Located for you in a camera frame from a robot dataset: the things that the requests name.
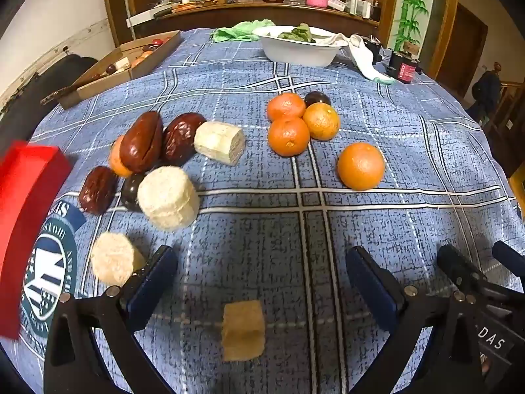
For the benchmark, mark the wooden door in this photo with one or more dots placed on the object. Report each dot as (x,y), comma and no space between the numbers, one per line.
(461,49)

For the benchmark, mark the wooden cabinet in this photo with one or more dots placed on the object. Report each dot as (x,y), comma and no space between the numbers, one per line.
(246,12)

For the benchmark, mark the large white cylinder chunk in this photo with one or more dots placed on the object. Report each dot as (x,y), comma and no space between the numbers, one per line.
(169,198)

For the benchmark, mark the small black device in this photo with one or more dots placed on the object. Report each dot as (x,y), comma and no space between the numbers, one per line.
(372,47)

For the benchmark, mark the blue plaid tablecloth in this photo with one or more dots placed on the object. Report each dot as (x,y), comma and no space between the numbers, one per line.
(262,230)

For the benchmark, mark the dark plum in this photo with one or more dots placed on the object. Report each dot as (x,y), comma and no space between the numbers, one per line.
(318,98)
(131,193)

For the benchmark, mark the small tangerine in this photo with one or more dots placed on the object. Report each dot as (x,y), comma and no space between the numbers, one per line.
(116,162)

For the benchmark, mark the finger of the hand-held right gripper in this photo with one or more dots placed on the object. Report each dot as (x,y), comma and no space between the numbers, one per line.
(508,256)
(455,262)

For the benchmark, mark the white sock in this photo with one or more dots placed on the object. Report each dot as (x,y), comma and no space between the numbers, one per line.
(363,59)

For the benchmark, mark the black and red device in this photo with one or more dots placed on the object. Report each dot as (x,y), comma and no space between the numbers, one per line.
(404,67)

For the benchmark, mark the wrinkled red date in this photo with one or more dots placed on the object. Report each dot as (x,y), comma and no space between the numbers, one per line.
(182,137)

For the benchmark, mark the tan cube chunk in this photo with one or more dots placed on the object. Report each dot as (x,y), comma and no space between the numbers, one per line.
(243,330)

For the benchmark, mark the white bowl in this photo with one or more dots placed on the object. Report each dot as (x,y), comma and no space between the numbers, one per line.
(299,51)

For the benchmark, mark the green cloth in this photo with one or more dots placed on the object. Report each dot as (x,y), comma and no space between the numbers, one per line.
(240,30)

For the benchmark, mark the large orange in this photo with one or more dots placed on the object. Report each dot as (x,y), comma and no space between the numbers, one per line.
(361,166)

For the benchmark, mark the bamboo wall decal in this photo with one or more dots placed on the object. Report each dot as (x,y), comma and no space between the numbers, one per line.
(414,4)

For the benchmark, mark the large glossy red date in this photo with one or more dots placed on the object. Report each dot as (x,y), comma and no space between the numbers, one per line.
(141,141)

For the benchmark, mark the small white cylinder chunk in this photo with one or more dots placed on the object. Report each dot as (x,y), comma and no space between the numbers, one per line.
(115,258)

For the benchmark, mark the yellowish orange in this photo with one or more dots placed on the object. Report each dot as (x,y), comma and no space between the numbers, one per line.
(324,121)

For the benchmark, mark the black sofa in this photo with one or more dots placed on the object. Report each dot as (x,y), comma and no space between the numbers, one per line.
(53,74)

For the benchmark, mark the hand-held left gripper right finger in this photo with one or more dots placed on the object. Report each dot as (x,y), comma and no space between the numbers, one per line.
(371,285)

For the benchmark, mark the cardboard box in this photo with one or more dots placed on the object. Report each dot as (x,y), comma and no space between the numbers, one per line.
(98,78)

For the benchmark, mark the green leaves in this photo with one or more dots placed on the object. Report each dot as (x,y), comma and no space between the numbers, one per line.
(297,33)

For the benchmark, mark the reddish tangerine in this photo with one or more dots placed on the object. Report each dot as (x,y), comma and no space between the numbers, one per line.
(286,106)
(288,136)

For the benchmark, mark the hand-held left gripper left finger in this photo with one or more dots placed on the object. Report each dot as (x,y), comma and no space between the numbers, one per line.
(152,279)

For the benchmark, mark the small red date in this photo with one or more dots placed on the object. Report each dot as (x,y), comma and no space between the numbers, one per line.
(97,190)

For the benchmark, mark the red tray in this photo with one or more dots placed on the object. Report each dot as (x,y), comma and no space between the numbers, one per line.
(28,213)

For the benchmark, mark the small white block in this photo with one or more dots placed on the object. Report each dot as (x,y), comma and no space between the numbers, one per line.
(122,64)

